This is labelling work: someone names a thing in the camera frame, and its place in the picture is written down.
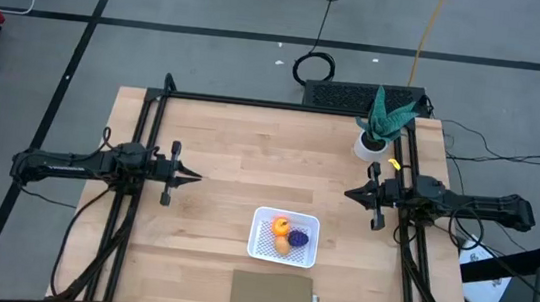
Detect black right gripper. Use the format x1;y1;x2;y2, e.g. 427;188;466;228
340;158;418;236

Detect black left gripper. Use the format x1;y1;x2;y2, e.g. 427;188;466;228
142;137;206;210

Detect purple toy grape bunch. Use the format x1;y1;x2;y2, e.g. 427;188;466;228
286;228;311;250

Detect orange toy fruit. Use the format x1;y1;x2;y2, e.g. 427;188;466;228
270;215;292;239

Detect tan toy potato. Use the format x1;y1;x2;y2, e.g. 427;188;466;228
272;234;293;258

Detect white plant pot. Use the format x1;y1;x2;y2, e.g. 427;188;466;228
352;128;391;164

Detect green snake plant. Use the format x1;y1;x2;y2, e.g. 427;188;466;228
353;83;422;147

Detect white perforated plastic basket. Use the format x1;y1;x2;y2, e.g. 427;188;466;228
244;204;323;270

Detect black vented box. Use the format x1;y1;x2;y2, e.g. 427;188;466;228
302;75;428;119

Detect folded tan cloth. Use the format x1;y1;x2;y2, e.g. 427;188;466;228
229;268;317;302

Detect white paper sheet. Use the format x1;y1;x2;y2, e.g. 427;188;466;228
454;234;517;302

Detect black metal beam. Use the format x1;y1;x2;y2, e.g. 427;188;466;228
458;234;540;292

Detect black aluminium table frame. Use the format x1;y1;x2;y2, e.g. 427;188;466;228
45;62;495;302

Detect black thin floor cables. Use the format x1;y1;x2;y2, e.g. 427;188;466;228
437;118;540;169

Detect black left arm floor cable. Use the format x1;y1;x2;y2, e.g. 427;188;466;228
49;181;114;302

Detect coiled black floor cable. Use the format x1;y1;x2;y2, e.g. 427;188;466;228
290;0;343;90

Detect yellow hanging cable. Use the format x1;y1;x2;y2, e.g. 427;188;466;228
407;0;450;90

